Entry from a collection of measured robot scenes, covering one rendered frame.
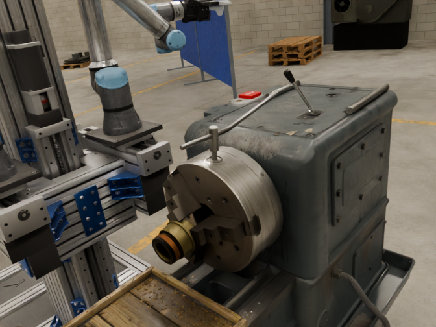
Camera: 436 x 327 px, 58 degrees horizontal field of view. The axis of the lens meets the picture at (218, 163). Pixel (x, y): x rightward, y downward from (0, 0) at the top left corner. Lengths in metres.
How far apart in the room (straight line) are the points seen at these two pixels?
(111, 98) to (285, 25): 10.74
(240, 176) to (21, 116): 0.90
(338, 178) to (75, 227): 0.92
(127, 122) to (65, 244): 0.49
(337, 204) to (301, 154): 0.25
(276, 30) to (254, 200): 11.38
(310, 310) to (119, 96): 0.97
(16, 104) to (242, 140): 0.84
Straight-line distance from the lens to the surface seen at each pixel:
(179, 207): 0.98
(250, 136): 1.06
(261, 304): 1.08
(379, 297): 1.61
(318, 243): 1.09
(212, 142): 0.94
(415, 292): 2.49
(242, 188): 0.92
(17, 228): 1.28
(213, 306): 1.04
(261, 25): 12.44
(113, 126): 1.53
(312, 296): 1.20
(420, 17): 10.97
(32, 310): 2.39
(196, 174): 0.97
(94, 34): 1.63
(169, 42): 1.55
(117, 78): 1.50
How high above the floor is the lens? 1.61
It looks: 23 degrees down
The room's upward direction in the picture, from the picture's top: 7 degrees counter-clockwise
